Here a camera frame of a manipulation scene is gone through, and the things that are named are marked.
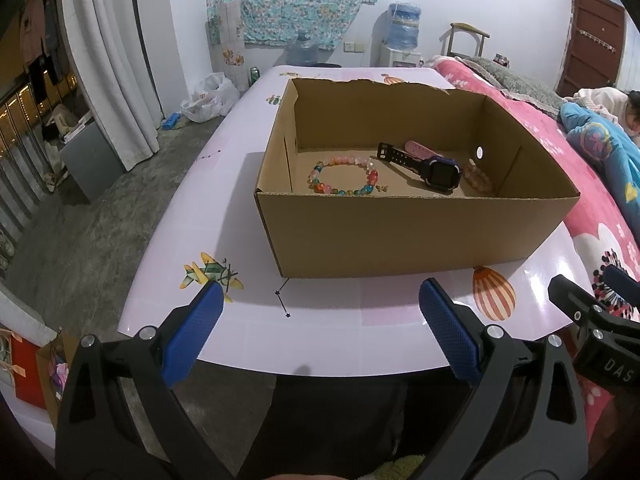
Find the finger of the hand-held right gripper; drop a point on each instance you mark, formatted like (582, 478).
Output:
(622, 285)
(600, 340)

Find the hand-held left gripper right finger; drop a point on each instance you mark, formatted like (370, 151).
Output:
(450, 335)

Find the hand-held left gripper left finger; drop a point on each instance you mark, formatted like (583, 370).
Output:
(197, 330)

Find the brown cardboard box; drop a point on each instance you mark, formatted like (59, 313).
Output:
(400, 235)

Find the blue printed blanket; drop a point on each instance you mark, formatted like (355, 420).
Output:
(600, 150)

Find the fluffy white green garment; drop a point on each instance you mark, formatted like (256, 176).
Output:
(400, 467)

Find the small cardboard box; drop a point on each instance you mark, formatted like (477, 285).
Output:
(47, 360)

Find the person's dark trousers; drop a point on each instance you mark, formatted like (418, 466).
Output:
(325, 425)

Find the purple black smartwatch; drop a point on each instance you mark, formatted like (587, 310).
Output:
(436, 172)

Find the red paper bag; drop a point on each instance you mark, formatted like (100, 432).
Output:
(27, 370)

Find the pink floral blanket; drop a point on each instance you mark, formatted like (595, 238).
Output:
(540, 130)

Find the grey metal cabinet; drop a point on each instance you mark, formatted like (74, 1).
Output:
(92, 165)

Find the white plastic bag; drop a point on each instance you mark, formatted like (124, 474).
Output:
(210, 97)

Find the grey blanket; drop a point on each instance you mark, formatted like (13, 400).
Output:
(510, 80)

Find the brown wooden door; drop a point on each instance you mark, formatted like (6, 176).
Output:
(592, 45)

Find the green drink can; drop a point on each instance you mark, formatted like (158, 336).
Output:
(254, 77)

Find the lit display shelf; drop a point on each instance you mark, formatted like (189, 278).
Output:
(20, 125)

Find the white curtain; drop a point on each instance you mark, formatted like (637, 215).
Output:
(110, 60)

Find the white water dispenser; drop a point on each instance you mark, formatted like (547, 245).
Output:
(395, 56)

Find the large clear water bottle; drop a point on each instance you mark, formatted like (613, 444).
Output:
(302, 52)

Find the wooden chair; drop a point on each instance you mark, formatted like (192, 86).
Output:
(467, 29)

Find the hanging clothes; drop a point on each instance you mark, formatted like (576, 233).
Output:
(37, 30)

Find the wall socket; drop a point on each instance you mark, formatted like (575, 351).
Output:
(355, 46)

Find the floral wall cloth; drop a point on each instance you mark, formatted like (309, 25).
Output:
(290, 0)

